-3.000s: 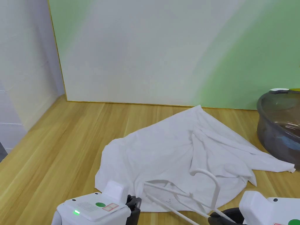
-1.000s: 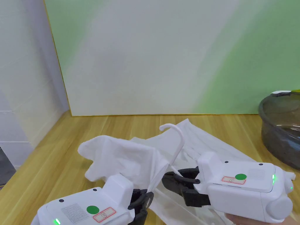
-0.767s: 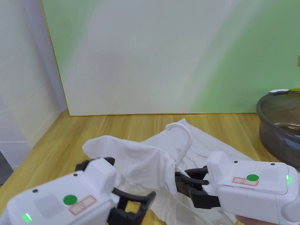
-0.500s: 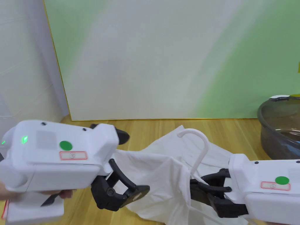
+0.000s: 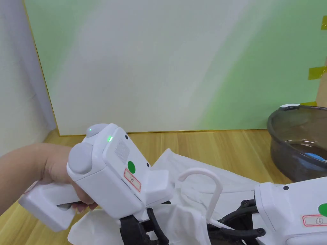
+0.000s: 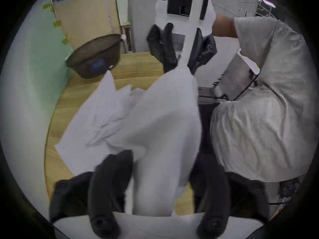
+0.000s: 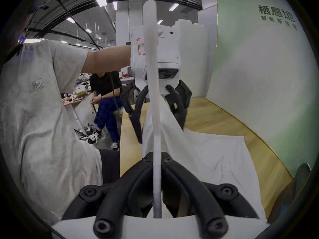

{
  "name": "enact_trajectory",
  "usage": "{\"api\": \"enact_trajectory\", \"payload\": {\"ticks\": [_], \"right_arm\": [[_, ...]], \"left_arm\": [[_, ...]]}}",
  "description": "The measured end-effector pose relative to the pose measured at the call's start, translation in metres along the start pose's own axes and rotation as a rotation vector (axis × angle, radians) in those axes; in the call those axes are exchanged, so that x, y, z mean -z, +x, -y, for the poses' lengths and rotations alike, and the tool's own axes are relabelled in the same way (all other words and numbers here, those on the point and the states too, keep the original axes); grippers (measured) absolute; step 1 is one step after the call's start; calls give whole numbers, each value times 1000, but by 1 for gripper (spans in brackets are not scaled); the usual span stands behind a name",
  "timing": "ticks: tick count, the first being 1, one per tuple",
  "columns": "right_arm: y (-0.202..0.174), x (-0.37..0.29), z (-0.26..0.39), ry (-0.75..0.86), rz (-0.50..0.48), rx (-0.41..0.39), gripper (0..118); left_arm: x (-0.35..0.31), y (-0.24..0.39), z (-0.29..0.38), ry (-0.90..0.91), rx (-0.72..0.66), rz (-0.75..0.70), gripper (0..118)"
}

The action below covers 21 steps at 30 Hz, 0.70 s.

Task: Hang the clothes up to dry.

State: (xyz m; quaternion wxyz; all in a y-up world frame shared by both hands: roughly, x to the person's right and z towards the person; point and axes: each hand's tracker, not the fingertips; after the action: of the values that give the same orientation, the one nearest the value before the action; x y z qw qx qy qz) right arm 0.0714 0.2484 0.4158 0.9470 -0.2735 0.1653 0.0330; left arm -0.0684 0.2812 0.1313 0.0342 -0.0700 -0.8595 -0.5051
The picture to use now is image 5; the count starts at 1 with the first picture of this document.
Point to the white plastic hanger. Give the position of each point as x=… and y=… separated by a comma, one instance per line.
x=215, y=190

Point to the yellow tape strip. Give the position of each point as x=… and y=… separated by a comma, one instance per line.
x=308, y=103
x=324, y=23
x=318, y=73

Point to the dark transparent plastic basin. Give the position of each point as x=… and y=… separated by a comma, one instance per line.
x=286, y=153

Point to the brown cardboard sheet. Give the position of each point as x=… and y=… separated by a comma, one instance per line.
x=322, y=84

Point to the white cloth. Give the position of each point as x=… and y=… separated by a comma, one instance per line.
x=186, y=219

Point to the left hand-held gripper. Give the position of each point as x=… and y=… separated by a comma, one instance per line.
x=112, y=173

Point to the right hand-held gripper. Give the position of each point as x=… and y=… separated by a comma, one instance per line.
x=288, y=214

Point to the pale green board yellow frame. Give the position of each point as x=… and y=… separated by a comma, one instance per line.
x=153, y=63

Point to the person's left hand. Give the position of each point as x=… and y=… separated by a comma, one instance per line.
x=57, y=166

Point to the person's left forearm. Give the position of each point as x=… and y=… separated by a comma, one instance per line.
x=18, y=173

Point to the blue round object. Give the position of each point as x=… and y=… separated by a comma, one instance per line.
x=314, y=156

